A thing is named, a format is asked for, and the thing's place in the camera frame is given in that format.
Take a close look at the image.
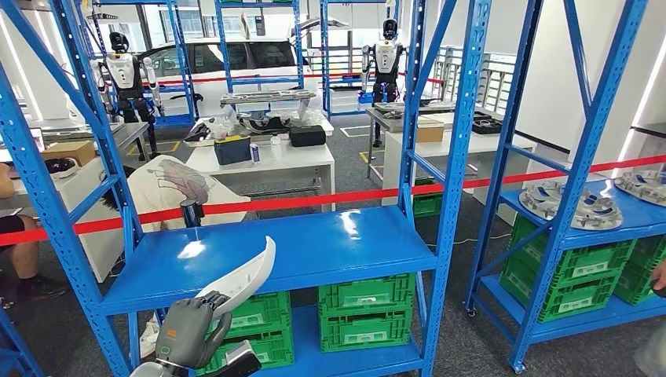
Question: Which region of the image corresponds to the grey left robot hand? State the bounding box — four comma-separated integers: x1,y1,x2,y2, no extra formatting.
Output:
154,291,233,371

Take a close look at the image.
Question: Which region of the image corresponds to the white curved car part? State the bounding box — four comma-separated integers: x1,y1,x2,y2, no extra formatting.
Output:
194,235,277,320

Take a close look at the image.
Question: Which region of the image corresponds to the blue steel shelf rack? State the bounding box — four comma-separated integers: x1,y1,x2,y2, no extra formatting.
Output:
320,0,399,118
0,0,494,377
462,0,666,375
214,0,306,95
78,0,199,129

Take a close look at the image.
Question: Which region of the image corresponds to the black trim part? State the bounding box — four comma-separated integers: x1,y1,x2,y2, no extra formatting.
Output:
183,122,212,143

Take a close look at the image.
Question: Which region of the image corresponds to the black car body part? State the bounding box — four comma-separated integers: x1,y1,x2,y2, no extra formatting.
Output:
238,112,292,134

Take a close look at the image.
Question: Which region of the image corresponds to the long grey metal part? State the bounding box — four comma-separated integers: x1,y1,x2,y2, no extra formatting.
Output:
220,90,318,107

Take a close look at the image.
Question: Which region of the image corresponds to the round silver metal part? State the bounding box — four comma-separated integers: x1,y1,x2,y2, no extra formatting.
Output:
613,168,666,209
518,180,624,232

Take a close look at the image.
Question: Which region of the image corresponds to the dark blue tool bag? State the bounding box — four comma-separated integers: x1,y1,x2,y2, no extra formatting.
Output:
213,134,253,167

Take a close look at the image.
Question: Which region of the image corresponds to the red barrier belt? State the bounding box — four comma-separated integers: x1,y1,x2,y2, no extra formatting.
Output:
0,153,666,248

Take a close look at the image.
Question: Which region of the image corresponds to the white black helmet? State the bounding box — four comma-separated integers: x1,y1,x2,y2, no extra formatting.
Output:
43,156,80,181

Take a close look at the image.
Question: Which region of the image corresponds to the steel table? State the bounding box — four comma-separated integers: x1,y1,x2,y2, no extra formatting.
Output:
40,121,153,163
364,101,505,179

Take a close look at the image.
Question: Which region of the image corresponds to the clear plastic bag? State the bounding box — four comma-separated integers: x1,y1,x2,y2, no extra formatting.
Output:
207,115,235,141

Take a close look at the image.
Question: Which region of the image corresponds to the black hard case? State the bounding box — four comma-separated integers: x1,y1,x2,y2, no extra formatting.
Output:
288,124,328,148

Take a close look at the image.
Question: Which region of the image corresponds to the black white humanoid robot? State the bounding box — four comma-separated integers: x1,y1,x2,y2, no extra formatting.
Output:
360,18,411,149
97,31,166,158

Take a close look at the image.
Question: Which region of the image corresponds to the white car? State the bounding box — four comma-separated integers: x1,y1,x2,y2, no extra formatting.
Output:
137,35,324,119

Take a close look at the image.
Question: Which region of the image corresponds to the grey metal fixture plate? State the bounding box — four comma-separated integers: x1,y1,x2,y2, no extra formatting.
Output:
373,100,459,115

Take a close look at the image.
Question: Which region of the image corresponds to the black plastic tray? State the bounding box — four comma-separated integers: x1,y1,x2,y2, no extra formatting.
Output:
470,118,504,136

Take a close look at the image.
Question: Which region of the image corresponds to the metal railing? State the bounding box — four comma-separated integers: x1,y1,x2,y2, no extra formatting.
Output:
434,46,518,118

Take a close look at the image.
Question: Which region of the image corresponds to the black barrier post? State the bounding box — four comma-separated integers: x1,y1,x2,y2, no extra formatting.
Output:
179,199,206,229

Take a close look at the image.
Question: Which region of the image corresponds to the white floor cable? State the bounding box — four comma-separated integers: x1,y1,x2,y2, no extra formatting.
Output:
426,235,514,249

